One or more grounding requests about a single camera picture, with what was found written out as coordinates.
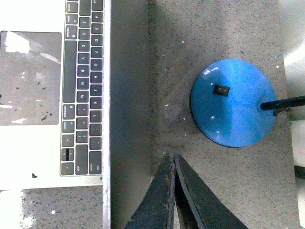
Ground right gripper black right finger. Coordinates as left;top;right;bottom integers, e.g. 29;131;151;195
174;154;247;229

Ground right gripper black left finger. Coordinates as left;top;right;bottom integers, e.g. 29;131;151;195
125;154;176;229

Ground silver laptop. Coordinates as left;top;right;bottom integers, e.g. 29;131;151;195
0;0;151;229

